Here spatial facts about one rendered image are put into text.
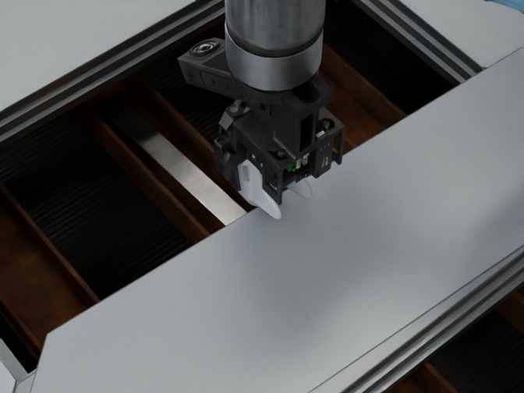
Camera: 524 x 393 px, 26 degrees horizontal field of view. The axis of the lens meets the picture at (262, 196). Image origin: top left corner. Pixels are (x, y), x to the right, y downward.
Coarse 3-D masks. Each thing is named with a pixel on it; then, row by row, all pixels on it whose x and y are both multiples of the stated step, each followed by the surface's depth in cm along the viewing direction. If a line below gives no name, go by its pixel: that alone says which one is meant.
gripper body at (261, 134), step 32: (256, 96) 88; (288, 96) 88; (320, 96) 88; (224, 128) 95; (256, 128) 94; (288, 128) 90; (320, 128) 94; (256, 160) 97; (288, 160) 92; (320, 160) 95
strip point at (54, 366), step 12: (48, 336) 99; (48, 348) 98; (60, 348) 98; (48, 360) 97; (60, 360) 97; (36, 372) 97; (48, 372) 97; (60, 372) 97; (72, 372) 97; (36, 384) 96; (48, 384) 96; (60, 384) 96; (72, 384) 96; (84, 384) 96
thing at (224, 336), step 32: (192, 256) 103; (160, 288) 101; (192, 288) 101; (224, 288) 101; (160, 320) 100; (192, 320) 100; (224, 320) 100; (256, 320) 100; (192, 352) 98; (224, 352) 98; (256, 352) 98; (288, 352) 98; (224, 384) 96; (256, 384) 96; (288, 384) 96; (320, 384) 96
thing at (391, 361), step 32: (224, 0) 124; (352, 0) 127; (384, 0) 124; (160, 32) 121; (192, 32) 123; (416, 32) 122; (96, 64) 118; (128, 64) 120; (448, 64) 120; (32, 96) 115; (64, 96) 117; (0, 128) 114; (32, 128) 116; (512, 256) 104; (480, 288) 102; (512, 288) 104; (416, 320) 100; (448, 320) 101; (0, 352) 99; (384, 352) 98; (416, 352) 100; (352, 384) 96; (384, 384) 99
